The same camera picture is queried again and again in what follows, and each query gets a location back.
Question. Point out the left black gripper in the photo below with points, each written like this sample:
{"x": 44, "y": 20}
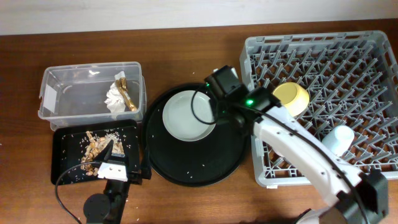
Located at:
{"x": 137, "y": 178}

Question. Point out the peanut shells food scraps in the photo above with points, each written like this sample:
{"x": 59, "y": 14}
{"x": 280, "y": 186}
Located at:
{"x": 78, "y": 150}

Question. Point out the white napkin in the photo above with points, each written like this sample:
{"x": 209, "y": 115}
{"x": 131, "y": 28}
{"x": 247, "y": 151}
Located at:
{"x": 115, "y": 101}

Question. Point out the gold foil wrapper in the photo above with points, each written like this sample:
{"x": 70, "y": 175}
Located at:
{"x": 126, "y": 93}

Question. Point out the yellow bowl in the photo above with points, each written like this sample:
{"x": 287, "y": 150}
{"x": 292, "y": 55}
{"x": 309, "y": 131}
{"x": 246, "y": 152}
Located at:
{"x": 294, "y": 97}

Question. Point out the light blue plastic cup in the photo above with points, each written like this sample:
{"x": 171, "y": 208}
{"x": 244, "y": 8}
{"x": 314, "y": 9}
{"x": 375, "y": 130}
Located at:
{"x": 339, "y": 140}

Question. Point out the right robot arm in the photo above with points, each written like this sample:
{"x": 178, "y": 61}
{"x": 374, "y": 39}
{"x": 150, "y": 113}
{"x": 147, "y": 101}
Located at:
{"x": 351, "y": 195}

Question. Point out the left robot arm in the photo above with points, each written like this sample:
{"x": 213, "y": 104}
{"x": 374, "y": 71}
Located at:
{"x": 108, "y": 207}

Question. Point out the grey round plate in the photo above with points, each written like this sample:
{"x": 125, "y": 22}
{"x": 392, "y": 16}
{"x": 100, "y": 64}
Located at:
{"x": 179, "y": 120}

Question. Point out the clear plastic storage bin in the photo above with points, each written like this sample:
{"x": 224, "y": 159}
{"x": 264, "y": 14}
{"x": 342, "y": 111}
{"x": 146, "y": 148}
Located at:
{"x": 74, "y": 95}

